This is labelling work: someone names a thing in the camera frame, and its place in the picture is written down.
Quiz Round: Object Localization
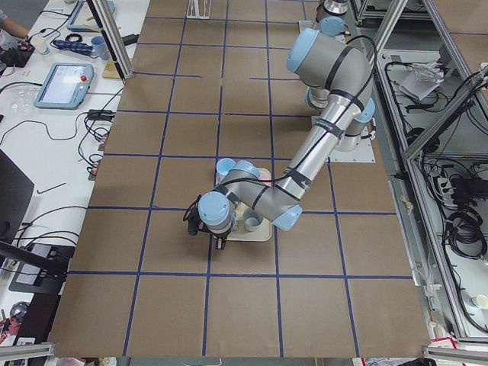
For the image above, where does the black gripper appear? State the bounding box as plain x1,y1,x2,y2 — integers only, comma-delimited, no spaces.
188,207,229,250

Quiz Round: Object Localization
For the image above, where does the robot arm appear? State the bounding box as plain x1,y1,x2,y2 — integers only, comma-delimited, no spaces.
183,28,373,249
316,0,348,37

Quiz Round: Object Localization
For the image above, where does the grey plastic cup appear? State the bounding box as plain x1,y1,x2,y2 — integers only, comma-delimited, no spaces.
242,208,264,233

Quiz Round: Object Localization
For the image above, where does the blue plastic cup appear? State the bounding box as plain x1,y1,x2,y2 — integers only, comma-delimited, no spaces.
216,158,236,184

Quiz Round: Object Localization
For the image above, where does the pink plastic cup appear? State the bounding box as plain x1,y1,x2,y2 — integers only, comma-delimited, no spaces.
258,169,271,181

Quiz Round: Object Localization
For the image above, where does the blue cup on desk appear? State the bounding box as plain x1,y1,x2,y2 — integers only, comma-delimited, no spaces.
91,36,111,61

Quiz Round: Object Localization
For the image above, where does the cream plastic tray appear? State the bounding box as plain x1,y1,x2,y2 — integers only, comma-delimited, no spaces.
197,160,271,242

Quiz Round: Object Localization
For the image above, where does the wooden mug tree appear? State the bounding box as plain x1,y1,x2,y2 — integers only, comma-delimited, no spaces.
84,15,120,79

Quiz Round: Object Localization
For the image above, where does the black power adapter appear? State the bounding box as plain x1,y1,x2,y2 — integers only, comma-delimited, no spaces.
122,34,139,46

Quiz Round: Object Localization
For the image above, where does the teach pendant tablet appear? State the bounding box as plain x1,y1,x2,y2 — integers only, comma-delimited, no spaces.
66,1,100,32
34,63,94,110

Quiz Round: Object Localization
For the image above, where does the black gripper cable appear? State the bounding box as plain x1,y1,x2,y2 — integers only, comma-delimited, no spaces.
181,194,203,230

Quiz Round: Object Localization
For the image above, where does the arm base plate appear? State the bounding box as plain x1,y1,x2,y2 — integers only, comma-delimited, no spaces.
329,117,376,163

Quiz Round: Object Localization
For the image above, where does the white wire cup rack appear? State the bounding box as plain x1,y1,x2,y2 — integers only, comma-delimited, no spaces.
186,0,212,19

